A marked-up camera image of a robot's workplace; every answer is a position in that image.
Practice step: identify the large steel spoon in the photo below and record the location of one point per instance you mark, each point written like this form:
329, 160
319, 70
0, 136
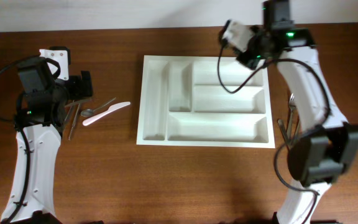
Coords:
297, 130

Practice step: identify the pink plastic knife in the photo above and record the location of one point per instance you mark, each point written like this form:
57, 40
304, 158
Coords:
111, 109

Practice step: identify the white plastic cutlery tray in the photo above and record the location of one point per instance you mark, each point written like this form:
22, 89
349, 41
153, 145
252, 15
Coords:
204, 101

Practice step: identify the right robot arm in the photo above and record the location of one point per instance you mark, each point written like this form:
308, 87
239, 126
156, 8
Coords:
328, 143

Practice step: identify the steel fork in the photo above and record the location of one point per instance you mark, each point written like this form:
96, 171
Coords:
284, 133
292, 108

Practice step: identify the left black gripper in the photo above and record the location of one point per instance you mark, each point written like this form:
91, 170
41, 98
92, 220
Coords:
76, 82

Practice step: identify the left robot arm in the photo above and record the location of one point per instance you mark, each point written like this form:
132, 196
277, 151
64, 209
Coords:
39, 123

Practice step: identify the small steel teaspoon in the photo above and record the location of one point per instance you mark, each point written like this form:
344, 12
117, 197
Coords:
78, 102
89, 112

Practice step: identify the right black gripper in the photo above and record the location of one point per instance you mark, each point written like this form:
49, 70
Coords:
251, 62

